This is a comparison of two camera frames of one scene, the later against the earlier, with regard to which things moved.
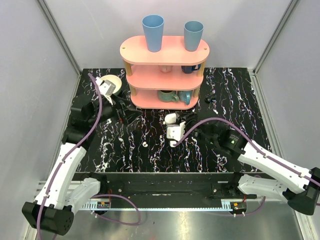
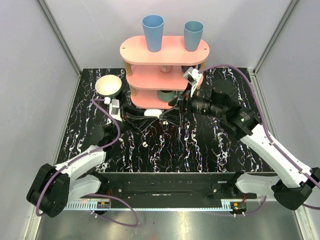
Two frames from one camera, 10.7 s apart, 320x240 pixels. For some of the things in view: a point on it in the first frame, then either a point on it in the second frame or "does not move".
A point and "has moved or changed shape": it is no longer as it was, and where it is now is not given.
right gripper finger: (186, 117) → (172, 115)
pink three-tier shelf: (169, 79) does not move
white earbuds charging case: (170, 118) has moved or changed shape
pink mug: (165, 68) does not move
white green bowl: (113, 79) does not move
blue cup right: (193, 31) does not move
